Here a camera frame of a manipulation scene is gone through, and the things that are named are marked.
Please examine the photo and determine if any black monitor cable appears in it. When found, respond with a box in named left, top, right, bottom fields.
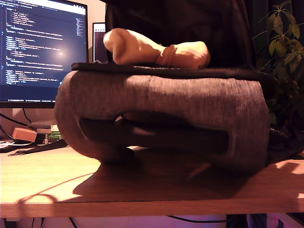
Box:
left=0, top=113, right=29, bottom=126
left=22, top=108, right=32, bottom=124

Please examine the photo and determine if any black desk mat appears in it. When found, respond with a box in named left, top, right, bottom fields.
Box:
left=0, top=140, right=34, bottom=154

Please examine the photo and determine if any brown cardboard block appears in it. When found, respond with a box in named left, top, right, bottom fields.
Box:
left=12, top=127, right=38, bottom=143

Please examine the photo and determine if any green leafy houseplant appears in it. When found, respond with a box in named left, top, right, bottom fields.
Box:
left=253, top=1, right=304, bottom=129

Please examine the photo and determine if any monitor with dark code screen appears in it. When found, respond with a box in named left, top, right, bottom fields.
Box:
left=0, top=0, right=89, bottom=109

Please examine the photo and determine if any monitor with white screen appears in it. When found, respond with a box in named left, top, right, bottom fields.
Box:
left=92, top=22, right=106, bottom=63

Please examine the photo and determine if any grey fabric backpack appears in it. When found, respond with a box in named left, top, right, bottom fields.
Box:
left=8, top=0, right=304, bottom=175

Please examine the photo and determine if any black cable under table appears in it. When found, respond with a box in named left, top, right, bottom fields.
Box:
left=166, top=215, right=228, bottom=224

